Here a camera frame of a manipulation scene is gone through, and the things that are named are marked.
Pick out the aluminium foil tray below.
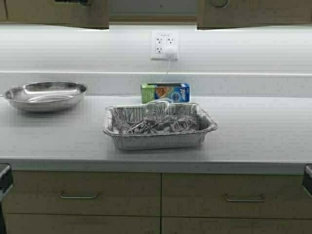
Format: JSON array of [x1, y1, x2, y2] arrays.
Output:
[[103, 100, 218, 150]]

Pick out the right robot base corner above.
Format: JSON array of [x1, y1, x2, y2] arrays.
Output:
[[302, 164, 312, 196]]

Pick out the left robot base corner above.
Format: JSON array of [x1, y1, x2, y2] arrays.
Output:
[[0, 163, 14, 201]]

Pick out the lower right cabinet door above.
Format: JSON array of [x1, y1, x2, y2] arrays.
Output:
[[161, 217, 312, 234]]

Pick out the upper wooden cabinet right door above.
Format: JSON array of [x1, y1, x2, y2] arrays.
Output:
[[197, 0, 312, 29]]

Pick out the wooden cabinet door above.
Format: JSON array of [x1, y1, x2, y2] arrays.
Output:
[[197, 0, 312, 29], [0, 0, 109, 29]]

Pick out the upper wooden cabinet left door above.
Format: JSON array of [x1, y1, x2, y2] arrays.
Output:
[[0, 0, 109, 29]]

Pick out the lower left cabinet door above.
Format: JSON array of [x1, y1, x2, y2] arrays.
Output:
[[6, 214, 160, 234]]

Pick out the blue green Ziploc box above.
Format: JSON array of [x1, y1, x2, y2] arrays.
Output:
[[140, 82, 191, 104]]

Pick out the white plug adapter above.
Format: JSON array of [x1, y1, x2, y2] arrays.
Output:
[[164, 49, 178, 60]]

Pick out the lower left wooden drawer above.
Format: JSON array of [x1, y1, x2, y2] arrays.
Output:
[[4, 171, 161, 216]]

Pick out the wooden drawer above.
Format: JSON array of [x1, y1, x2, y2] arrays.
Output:
[[161, 174, 312, 219], [4, 171, 161, 216]]

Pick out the stainless steel bowl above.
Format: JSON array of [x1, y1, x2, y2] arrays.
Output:
[[3, 81, 87, 113]]

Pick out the lower right wooden drawer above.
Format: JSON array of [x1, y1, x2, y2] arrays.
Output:
[[161, 174, 312, 219]]

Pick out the white charger cable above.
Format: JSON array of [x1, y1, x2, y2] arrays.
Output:
[[158, 58, 171, 84]]

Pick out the white wall outlet plate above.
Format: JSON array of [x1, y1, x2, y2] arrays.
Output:
[[151, 31, 179, 60]]

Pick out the right drawer metal handle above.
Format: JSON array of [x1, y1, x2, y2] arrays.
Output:
[[224, 194, 265, 203]]

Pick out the drawer metal handle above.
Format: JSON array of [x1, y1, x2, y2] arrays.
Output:
[[59, 191, 99, 199], [224, 194, 265, 203]]

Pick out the left drawer metal handle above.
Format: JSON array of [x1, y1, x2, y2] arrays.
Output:
[[59, 191, 99, 199]]

